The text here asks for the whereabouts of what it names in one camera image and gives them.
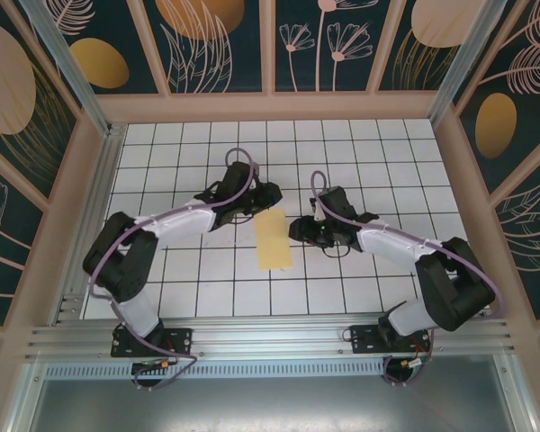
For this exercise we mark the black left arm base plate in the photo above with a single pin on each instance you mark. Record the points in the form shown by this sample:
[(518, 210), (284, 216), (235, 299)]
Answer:
[(180, 342)]

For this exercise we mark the aluminium corner post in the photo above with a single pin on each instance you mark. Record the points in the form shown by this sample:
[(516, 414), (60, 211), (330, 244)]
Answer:
[(72, 67), (463, 58)]

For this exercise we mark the grey metal sheet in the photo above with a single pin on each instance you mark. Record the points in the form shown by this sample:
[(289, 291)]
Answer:
[(270, 405)]

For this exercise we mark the yellow power connector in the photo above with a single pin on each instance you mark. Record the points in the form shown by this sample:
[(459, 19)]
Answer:
[(164, 362), (407, 362)]

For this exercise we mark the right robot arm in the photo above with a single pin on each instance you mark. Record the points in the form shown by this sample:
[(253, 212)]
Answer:
[(454, 292)]

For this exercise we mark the yellow cloth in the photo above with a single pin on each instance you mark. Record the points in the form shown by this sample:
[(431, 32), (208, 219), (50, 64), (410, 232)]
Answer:
[(274, 243)]

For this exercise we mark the aluminium side rail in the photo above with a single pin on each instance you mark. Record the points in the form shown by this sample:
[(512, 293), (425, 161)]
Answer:
[(105, 180)]

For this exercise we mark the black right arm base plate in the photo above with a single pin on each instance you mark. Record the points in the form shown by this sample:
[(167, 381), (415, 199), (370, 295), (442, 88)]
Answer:
[(364, 339)]

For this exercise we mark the long aluminium base rail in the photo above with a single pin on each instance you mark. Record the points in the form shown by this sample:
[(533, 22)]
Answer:
[(270, 337)]

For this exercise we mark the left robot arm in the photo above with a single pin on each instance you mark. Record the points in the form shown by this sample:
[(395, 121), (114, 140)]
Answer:
[(117, 270)]

